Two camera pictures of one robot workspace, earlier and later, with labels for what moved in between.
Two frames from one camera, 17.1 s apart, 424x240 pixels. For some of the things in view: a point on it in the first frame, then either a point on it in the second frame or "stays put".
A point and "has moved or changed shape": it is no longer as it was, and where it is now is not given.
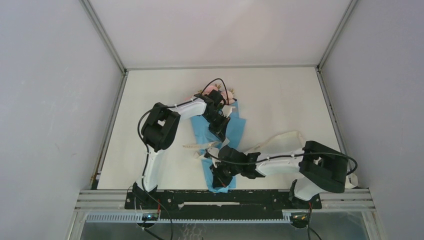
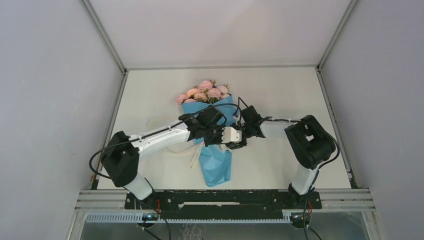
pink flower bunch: [228, 95] to [195, 91]
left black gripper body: [216, 121] to [213, 135]
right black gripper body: [224, 173] to [245, 132]
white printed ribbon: [289, 142] to [196, 156]
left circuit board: [150, 216] stays put
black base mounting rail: [240, 204] stays put
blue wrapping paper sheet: [235, 128] has moved or changed shape
